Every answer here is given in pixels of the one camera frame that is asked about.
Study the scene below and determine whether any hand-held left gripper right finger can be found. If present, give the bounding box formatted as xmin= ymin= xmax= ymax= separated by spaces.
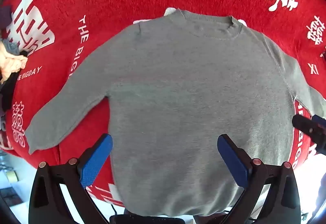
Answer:
xmin=216 ymin=134 xmax=301 ymax=224

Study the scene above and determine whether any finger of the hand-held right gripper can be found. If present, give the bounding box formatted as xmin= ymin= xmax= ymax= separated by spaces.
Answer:
xmin=292 ymin=114 xmax=326 ymax=145

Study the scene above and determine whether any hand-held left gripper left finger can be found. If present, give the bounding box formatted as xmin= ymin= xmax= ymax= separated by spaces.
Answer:
xmin=28 ymin=134 xmax=114 ymax=224

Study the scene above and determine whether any grey sweater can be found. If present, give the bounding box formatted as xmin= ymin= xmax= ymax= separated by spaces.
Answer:
xmin=25 ymin=9 xmax=326 ymax=217

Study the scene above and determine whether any black cloth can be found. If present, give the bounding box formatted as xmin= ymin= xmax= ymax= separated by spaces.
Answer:
xmin=0 ymin=75 xmax=17 ymax=114

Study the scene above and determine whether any grey-blue cloth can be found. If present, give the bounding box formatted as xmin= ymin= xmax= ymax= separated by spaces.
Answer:
xmin=4 ymin=39 xmax=22 ymax=56

